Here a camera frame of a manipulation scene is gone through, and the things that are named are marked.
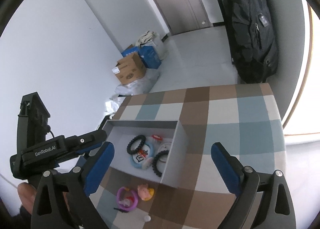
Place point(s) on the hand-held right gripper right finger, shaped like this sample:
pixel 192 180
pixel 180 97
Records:
pixel 225 166

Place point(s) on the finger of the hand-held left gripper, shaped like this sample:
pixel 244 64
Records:
pixel 85 140
pixel 77 155

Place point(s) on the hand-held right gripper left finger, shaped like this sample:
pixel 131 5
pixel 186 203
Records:
pixel 100 166

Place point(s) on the white round printed badge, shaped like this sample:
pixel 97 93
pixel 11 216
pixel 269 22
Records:
pixel 140 157

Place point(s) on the grey cardboard box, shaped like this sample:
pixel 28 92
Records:
pixel 175 159

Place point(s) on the red white charm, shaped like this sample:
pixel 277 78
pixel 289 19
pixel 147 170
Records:
pixel 156 137

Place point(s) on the person's left hand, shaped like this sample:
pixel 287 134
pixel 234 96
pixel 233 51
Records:
pixel 26 194

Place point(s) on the checkered tablecloth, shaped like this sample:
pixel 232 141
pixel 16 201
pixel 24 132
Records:
pixel 225 124

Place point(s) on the white parcel bag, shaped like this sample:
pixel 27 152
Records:
pixel 112 105

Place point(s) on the pink pig toy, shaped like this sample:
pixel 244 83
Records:
pixel 143 190

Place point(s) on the small white bead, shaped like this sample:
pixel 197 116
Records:
pixel 147 218

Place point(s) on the grey parcel bag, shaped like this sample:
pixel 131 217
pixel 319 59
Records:
pixel 140 85

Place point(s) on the brown cardboard box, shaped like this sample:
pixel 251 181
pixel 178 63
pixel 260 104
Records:
pixel 130 71

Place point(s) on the blue cardboard box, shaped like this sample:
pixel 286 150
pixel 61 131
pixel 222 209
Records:
pixel 130 50

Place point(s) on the blue paper bag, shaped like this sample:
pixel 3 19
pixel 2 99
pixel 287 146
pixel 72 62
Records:
pixel 151 57

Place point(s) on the beige cloth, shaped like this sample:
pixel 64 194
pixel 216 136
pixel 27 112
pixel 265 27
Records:
pixel 147 37

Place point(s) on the black backpack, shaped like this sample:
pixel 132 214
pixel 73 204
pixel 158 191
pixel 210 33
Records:
pixel 250 31

